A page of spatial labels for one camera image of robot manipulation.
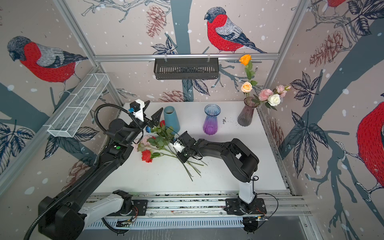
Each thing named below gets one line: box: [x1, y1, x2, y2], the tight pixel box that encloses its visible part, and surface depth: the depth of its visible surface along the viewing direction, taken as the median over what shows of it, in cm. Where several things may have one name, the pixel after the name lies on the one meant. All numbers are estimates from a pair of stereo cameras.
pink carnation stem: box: [258, 84, 291, 101], surface depth 83 cm
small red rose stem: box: [150, 120, 175, 145], surface depth 100 cm
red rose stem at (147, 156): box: [141, 149, 193, 182], surface depth 90 cm
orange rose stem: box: [239, 54, 258, 100], surface depth 90 cm
